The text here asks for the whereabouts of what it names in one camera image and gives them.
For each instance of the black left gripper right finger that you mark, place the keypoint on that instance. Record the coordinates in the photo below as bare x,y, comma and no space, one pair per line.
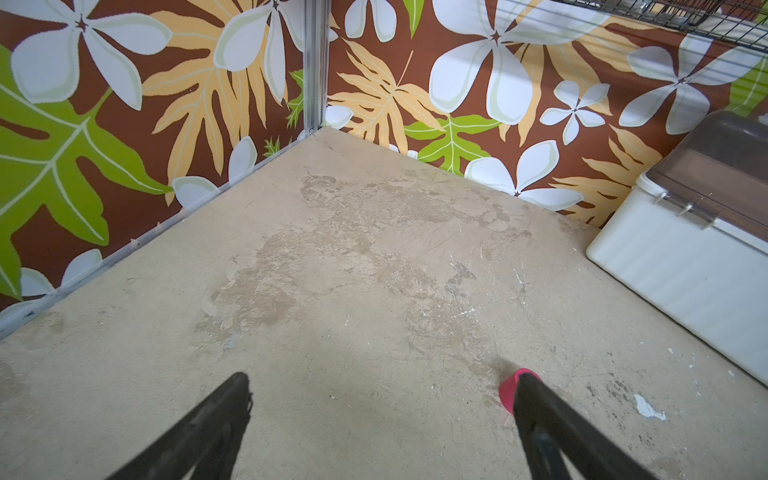
552,433

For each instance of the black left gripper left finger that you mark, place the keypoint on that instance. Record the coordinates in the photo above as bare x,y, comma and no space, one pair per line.
204,444

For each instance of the pink cylinder block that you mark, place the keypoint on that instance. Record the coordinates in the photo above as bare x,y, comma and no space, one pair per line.
508,388

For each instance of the white toolbox brown lid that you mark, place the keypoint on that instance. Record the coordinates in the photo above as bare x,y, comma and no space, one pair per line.
691,238

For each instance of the aluminium frame post left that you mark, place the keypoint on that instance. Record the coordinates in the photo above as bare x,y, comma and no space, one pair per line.
316,63

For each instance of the black wire basket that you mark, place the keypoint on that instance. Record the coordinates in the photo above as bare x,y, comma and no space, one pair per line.
738,23

